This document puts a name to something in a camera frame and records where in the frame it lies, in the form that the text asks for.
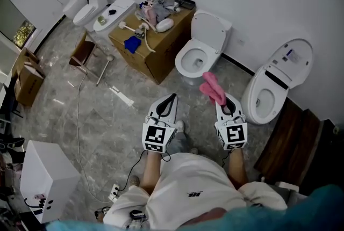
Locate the person's left forearm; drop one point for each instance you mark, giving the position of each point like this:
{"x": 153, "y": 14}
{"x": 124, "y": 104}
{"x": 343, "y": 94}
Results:
{"x": 151, "y": 170}

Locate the pink bottle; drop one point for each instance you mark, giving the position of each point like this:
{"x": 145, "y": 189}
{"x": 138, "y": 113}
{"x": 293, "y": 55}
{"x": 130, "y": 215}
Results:
{"x": 150, "y": 13}

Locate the blue cloth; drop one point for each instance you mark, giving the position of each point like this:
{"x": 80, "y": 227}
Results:
{"x": 141, "y": 5}
{"x": 132, "y": 44}

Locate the white toilet bowl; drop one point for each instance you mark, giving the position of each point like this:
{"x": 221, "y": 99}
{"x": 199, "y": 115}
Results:
{"x": 192, "y": 60}

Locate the white floor strip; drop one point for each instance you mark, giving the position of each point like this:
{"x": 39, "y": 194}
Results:
{"x": 121, "y": 95}

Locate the small black item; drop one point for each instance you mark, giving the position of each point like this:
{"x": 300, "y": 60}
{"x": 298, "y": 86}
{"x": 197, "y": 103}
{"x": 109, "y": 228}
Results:
{"x": 112, "y": 12}

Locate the large brown cardboard box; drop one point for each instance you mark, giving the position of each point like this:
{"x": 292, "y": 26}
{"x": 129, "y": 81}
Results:
{"x": 161, "y": 47}

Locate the small clear bottle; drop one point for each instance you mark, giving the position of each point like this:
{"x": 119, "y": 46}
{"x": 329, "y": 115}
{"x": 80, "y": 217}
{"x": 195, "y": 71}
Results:
{"x": 176, "y": 8}

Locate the black waist device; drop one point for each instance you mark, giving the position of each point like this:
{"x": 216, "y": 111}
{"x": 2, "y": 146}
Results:
{"x": 138, "y": 215}

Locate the open wooden crate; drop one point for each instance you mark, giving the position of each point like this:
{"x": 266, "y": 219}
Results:
{"x": 83, "y": 51}

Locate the small grey device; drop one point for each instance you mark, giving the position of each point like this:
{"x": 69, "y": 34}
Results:
{"x": 139, "y": 34}

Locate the white power strip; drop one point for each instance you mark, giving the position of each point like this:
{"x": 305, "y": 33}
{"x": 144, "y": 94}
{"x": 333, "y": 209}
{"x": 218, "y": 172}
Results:
{"x": 114, "y": 193}

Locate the cream scrub brush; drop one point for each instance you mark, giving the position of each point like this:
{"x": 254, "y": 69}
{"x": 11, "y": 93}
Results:
{"x": 143, "y": 26}

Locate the black tray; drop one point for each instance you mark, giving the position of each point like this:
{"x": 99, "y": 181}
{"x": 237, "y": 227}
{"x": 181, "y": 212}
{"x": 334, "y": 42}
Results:
{"x": 185, "y": 2}

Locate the small green item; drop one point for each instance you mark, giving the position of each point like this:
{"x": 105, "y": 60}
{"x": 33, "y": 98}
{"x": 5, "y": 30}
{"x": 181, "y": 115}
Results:
{"x": 101, "y": 19}

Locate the small brown cardboard box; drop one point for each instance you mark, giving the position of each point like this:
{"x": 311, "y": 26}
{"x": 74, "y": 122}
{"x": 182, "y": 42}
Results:
{"x": 28, "y": 87}
{"x": 25, "y": 56}

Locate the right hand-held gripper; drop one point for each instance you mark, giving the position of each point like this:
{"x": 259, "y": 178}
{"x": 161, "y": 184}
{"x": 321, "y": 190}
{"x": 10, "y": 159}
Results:
{"x": 236, "y": 133}

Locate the person's white shirt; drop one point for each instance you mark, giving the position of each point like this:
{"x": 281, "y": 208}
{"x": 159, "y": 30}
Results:
{"x": 193, "y": 179}

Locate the person's right forearm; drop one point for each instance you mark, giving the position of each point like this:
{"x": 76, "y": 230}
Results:
{"x": 237, "y": 168}

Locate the white smart toilet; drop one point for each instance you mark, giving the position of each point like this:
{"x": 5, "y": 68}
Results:
{"x": 254, "y": 95}

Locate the window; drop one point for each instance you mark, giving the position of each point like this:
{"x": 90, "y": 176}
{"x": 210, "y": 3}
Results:
{"x": 10, "y": 15}

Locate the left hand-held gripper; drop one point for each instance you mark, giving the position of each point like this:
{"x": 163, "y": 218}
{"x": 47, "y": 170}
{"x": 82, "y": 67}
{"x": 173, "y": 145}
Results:
{"x": 155, "y": 134}

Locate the white flat-lid toilet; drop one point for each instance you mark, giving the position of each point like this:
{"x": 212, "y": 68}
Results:
{"x": 118, "y": 9}

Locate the white pole plunger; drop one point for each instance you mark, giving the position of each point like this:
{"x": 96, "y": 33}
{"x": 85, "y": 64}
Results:
{"x": 103, "y": 71}

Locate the grey clothes pile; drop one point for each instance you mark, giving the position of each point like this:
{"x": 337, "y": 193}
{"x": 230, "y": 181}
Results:
{"x": 162, "y": 9}

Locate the person's blue jeans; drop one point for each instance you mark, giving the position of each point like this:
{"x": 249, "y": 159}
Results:
{"x": 177, "y": 142}

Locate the dark wooden platform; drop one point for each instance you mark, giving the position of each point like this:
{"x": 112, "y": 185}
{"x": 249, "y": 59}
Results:
{"x": 290, "y": 144}

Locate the white fluffy duster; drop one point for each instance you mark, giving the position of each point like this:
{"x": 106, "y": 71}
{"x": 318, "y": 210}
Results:
{"x": 164, "y": 25}

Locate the person's white sneaker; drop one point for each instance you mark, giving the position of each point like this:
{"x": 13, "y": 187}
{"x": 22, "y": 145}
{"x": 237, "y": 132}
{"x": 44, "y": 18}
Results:
{"x": 180, "y": 126}
{"x": 133, "y": 180}

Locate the white toilet with tall tank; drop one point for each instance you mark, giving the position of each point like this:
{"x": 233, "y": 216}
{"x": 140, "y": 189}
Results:
{"x": 86, "y": 12}

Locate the pink wiping cloth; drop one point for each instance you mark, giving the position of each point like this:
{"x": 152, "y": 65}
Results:
{"x": 213, "y": 89}

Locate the white toilet brush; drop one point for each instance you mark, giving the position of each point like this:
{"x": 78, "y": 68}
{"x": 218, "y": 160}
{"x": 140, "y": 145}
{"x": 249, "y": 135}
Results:
{"x": 122, "y": 25}

